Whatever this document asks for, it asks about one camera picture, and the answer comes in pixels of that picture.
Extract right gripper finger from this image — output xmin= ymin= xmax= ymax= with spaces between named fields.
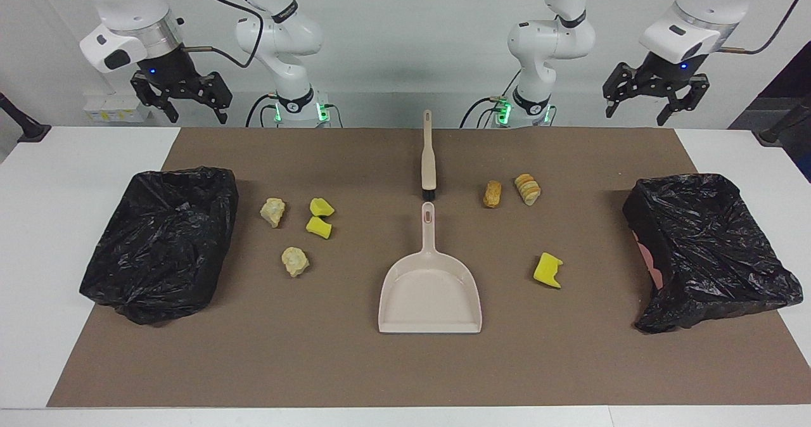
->
xmin=131 ymin=72 xmax=179 ymax=124
xmin=195 ymin=71 xmax=232 ymax=125

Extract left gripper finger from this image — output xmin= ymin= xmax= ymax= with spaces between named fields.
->
xmin=603 ymin=63 xmax=637 ymax=118
xmin=656 ymin=75 xmax=709 ymax=127

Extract pale foam piece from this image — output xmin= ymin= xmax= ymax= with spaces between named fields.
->
xmin=260 ymin=198 xmax=286 ymax=229
xmin=281 ymin=246 xmax=310 ymax=278

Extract striped toy croissant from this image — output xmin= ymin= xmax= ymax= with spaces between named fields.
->
xmin=514 ymin=174 xmax=542 ymax=207

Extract large wavy yellow sponge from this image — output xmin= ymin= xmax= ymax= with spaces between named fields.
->
xmin=533 ymin=253 xmax=564 ymax=290

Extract beige brush black bristles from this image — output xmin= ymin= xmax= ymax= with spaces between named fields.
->
xmin=421 ymin=110 xmax=438 ymax=201

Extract beige plastic dustpan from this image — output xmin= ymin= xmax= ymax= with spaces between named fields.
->
xmin=378 ymin=201 xmax=483 ymax=334

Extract black trash bag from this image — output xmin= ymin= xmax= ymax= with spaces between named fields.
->
xmin=79 ymin=166 xmax=239 ymax=326
xmin=622 ymin=173 xmax=804 ymax=335

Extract pink bin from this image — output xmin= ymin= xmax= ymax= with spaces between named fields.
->
xmin=635 ymin=232 xmax=664 ymax=290

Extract black stand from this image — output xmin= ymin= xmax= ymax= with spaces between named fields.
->
xmin=758 ymin=94 xmax=811 ymax=146
xmin=0 ymin=91 xmax=51 ymax=143

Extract brown table mat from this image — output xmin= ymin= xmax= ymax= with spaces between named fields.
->
xmin=46 ymin=127 xmax=811 ymax=409

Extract black base cable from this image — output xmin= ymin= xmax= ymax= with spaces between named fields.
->
xmin=245 ymin=93 xmax=343 ymax=129
xmin=459 ymin=69 xmax=524 ymax=129

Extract white wall socket box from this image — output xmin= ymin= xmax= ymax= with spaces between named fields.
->
xmin=84 ymin=94 xmax=151 ymax=124

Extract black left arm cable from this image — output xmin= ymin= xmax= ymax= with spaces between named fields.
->
xmin=583 ymin=0 xmax=811 ymax=55

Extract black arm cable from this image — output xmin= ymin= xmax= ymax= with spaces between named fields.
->
xmin=166 ymin=0 xmax=265 ymax=70
xmin=583 ymin=0 xmax=811 ymax=55

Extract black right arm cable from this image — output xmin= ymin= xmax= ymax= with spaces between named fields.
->
xmin=166 ymin=0 xmax=265 ymax=70

